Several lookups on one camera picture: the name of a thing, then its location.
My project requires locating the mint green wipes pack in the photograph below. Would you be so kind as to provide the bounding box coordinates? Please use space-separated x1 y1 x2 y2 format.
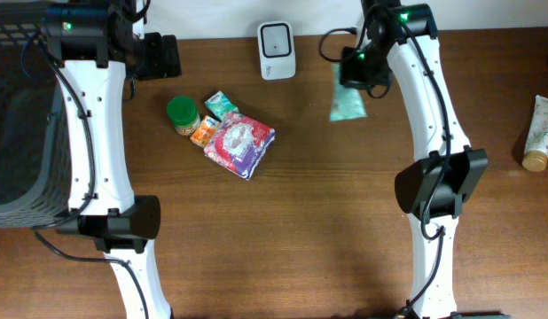
330 63 367 121

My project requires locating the green lid jar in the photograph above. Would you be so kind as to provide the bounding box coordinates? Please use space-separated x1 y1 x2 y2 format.
167 96 200 136

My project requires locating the teal Kleenex tissue pack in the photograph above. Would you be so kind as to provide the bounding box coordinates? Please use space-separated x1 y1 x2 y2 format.
205 91 239 121

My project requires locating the orange Kleenex tissue pack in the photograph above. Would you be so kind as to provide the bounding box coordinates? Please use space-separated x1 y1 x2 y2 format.
190 115 221 148

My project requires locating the red purple tissue pack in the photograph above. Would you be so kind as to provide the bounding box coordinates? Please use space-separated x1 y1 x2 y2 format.
204 111 276 181

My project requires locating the white floral cream tube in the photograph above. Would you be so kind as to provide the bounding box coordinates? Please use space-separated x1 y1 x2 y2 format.
521 95 548 172

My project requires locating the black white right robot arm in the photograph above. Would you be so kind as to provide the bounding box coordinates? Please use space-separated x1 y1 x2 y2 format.
340 1 488 318

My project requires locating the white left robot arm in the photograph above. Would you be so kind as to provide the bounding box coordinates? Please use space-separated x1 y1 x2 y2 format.
41 1 181 318

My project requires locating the white barcode scanner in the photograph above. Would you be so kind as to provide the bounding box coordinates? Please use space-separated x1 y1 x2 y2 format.
257 21 296 81

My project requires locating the grey plastic basket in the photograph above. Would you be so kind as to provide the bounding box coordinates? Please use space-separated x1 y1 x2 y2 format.
0 2 71 228

